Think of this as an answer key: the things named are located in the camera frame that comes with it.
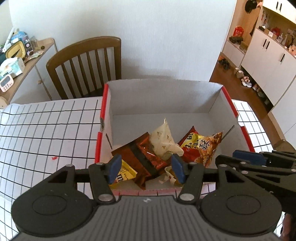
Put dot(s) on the white upper cabinet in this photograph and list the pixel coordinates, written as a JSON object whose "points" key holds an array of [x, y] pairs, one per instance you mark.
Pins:
{"points": [[284, 9]]}

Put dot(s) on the white lower cabinet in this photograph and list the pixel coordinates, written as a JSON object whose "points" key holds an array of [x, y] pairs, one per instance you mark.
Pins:
{"points": [[266, 64]]}

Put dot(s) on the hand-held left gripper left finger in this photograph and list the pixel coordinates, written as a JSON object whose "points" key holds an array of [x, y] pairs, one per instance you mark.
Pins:
{"points": [[114, 168]]}

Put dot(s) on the black hanging hat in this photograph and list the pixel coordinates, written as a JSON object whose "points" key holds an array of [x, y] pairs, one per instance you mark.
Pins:
{"points": [[251, 5]]}

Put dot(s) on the person's right hand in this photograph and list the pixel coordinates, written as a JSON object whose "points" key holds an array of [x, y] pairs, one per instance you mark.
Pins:
{"points": [[288, 224]]}

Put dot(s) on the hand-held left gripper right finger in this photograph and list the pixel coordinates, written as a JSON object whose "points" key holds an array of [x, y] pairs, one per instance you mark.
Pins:
{"points": [[178, 168]]}

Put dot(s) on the blue round tin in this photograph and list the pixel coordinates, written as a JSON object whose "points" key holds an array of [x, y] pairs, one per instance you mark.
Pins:
{"points": [[19, 36]]}

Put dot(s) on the small clear snack wrapper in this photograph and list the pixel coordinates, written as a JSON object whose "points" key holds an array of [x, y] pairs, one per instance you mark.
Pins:
{"points": [[168, 177]]}

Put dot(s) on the pink digital timer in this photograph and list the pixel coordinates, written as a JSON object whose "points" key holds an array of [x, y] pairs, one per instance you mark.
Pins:
{"points": [[6, 84]]}

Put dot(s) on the brown wooden chair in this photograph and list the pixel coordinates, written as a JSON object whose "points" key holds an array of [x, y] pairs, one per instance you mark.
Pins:
{"points": [[69, 53]]}

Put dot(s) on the wooden side table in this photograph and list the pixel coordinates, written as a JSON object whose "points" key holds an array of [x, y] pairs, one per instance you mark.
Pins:
{"points": [[30, 69]]}

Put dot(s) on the red decoration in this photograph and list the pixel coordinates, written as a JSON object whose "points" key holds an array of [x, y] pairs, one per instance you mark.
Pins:
{"points": [[238, 31]]}

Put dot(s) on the white rounded cabinet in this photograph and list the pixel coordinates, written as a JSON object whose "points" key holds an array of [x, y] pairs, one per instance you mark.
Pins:
{"points": [[286, 111]]}

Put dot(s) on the dark bag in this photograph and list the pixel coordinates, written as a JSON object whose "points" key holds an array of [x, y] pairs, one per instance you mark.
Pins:
{"points": [[235, 39]]}

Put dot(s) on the tissue pack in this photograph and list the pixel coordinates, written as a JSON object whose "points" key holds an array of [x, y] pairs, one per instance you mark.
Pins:
{"points": [[12, 67]]}

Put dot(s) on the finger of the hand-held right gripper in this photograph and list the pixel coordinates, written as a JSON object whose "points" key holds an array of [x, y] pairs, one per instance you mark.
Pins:
{"points": [[247, 155], [229, 160]]}

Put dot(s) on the dark jar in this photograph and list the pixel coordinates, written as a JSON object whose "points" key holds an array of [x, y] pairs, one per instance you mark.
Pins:
{"points": [[29, 47]]}

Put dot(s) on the cream bread packet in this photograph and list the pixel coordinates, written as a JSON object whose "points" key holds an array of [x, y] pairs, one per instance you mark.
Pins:
{"points": [[161, 139]]}

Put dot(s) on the white sneakers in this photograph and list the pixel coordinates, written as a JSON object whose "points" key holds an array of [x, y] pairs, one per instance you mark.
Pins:
{"points": [[246, 82]]}

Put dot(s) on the white tube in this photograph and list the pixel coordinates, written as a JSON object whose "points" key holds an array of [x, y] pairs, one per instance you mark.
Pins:
{"points": [[9, 38]]}

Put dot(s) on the yellow candy packet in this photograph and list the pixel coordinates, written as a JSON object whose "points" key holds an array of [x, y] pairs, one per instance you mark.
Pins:
{"points": [[126, 173]]}

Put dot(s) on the copper foil snack packet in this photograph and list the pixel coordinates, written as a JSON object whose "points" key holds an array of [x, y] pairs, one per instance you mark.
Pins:
{"points": [[138, 157]]}

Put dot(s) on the red orange chip packet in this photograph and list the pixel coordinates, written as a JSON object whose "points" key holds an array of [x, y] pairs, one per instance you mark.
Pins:
{"points": [[198, 146]]}

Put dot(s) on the yellow box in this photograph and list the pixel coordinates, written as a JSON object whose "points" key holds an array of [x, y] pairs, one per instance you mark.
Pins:
{"points": [[15, 49]]}

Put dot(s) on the red cardboard box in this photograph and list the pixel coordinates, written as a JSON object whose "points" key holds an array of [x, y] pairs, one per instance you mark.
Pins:
{"points": [[161, 97]]}

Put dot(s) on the beige shoes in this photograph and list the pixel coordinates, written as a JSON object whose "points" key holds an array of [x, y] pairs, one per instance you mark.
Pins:
{"points": [[239, 72]]}

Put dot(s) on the white bench cabinet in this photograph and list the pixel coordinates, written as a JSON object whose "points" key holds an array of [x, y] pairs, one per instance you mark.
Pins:
{"points": [[231, 53]]}

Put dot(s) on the dark shoes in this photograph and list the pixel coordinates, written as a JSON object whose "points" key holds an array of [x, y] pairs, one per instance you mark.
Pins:
{"points": [[223, 63]]}

